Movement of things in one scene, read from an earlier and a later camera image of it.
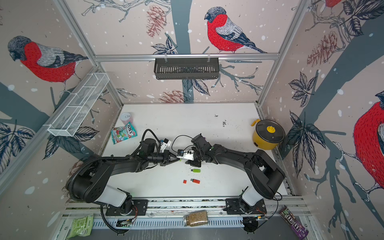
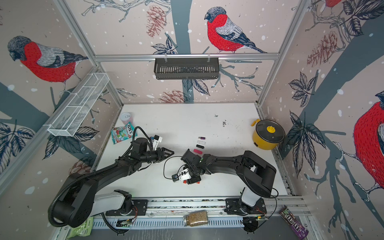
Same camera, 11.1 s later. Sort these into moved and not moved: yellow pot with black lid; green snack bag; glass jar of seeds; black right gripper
Moved: black right gripper
Not moved: yellow pot with black lid; green snack bag; glass jar of seeds
